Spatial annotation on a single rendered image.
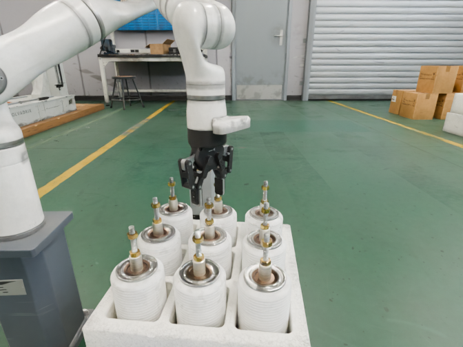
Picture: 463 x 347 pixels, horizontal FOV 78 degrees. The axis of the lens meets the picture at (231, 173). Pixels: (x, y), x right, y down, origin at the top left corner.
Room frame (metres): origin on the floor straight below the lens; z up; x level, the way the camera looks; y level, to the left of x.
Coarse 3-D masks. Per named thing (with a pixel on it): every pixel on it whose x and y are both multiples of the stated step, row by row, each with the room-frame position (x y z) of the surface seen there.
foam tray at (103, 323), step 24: (240, 240) 0.63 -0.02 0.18; (288, 240) 0.63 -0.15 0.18; (240, 264) 0.54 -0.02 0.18; (288, 264) 0.54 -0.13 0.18; (168, 288) 0.48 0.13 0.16; (96, 312) 0.40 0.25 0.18; (168, 312) 0.40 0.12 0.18; (96, 336) 0.37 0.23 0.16; (120, 336) 0.36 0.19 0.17; (144, 336) 0.36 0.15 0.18; (168, 336) 0.36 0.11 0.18; (192, 336) 0.35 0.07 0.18; (216, 336) 0.35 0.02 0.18; (240, 336) 0.35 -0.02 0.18; (264, 336) 0.35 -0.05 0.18; (288, 336) 0.35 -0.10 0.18
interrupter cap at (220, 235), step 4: (200, 228) 0.57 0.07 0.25; (204, 228) 0.57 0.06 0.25; (216, 228) 0.57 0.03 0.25; (220, 228) 0.57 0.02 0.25; (200, 232) 0.56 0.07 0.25; (204, 232) 0.56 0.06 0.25; (216, 232) 0.56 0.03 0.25; (220, 232) 0.56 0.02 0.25; (224, 232) 0.56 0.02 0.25; (192, 236) 0.54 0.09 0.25; (204, 236) 0.54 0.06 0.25; (216, 236) 0.54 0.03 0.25; (220, 236) 0.54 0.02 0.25; (224, 236) 0.54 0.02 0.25; (204, 240) 0.53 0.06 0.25; (208, 240) 0.53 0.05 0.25; (212, 240) 0.53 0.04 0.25; (216, 240) 0.52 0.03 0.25; (220, 240) 0.52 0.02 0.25; (224, 240) 0.53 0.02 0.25; (204, 244) 0.51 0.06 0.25; (208, 244) 0.51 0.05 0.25; (212, 244) 0.51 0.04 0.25; (216, 244) 0.51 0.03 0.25
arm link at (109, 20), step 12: (84, 0) 0.62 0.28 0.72; (96, 0) 0.64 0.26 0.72; (108, 0) 0.68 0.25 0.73; (132, 0) 0.77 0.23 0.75; (144, 0) 0.76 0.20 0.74; (96, 12) 0.63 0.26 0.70; (108, 12) 0.65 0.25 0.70; (120, 12) 0.68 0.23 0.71; (132, 12) 0.72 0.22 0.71; (144, 12) 0.74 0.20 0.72; (108, 24) 0.65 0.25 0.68; (120, 24) 0.69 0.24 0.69
